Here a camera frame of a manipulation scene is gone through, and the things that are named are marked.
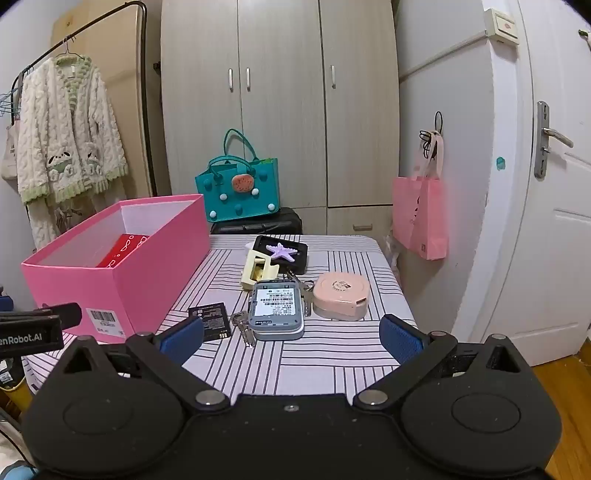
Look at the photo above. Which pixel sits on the teal tote bag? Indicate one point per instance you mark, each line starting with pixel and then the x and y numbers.
pixel 244 203

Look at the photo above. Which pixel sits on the black card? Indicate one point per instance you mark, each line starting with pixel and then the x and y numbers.
pixel 210 323

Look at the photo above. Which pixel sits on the black suitcase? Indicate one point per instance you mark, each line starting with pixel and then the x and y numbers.
pixel 277 224

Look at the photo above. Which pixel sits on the striped tablecloth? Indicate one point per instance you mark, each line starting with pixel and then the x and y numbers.
pixel 341 350

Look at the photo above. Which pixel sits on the beige wardrobe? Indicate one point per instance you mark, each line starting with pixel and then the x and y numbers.
pixel 277 115

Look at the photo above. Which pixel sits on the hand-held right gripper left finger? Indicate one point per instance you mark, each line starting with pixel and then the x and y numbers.
pixel 182 339

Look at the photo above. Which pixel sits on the silver key bunch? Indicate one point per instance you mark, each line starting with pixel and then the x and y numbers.
pixel 242 323

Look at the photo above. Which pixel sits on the black clothes rack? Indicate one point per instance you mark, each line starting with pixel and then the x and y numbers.
pixel 147 115

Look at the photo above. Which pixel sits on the pink shopping bag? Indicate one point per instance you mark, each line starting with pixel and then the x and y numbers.
pixel 420 217

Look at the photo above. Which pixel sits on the light wooden board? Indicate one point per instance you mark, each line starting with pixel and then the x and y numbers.
pixel 120 69

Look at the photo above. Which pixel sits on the white cloth tote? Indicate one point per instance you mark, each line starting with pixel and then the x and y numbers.
pixel 9 157

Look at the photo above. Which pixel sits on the pink cardboard box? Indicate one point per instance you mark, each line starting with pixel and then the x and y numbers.
pixel 138 286

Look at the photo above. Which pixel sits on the purple starfish figure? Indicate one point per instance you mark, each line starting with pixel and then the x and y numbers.
pixel 281 251

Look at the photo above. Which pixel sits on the cream plastic holder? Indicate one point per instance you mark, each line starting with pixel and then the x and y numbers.
pixel 253 272

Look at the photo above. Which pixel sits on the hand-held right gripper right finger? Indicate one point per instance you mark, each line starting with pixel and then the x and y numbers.
pixel 401 339

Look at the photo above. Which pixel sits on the pink round device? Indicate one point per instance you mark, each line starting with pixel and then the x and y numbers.
pixel 339 295

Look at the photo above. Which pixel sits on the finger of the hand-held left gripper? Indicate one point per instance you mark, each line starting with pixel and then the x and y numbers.
pixel 67 314

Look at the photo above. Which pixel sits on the beige light switch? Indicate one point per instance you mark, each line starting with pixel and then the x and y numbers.
pixel 504 25

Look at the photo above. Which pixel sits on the grey device with label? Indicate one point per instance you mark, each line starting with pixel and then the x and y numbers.
pixel 275 302

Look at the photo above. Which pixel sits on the white and green fleece robe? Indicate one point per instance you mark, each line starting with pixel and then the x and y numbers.
pixel 60 129

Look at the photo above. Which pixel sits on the black silicone case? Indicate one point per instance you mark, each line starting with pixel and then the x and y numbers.
pixel 295 266

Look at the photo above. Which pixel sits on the white door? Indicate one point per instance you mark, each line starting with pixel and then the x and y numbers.
pixel 554 254

